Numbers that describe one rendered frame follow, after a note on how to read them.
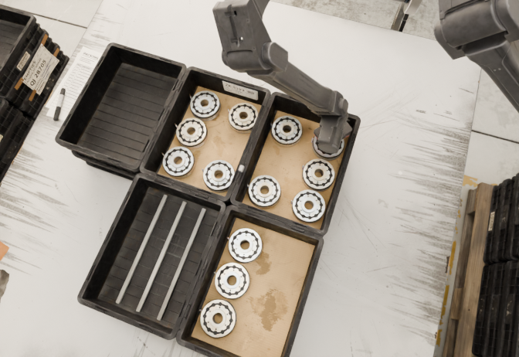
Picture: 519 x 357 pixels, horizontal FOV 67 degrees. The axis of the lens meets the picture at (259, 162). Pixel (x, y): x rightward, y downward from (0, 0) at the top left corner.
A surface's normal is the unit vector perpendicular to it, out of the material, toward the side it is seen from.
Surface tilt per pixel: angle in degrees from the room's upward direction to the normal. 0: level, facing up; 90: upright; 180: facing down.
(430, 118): 0
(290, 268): 0
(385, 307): 0
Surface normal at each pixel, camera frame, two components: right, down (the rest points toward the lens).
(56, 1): -0.04, -0.33
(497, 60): -0.36, 0.87
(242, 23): -0.51, 0.53
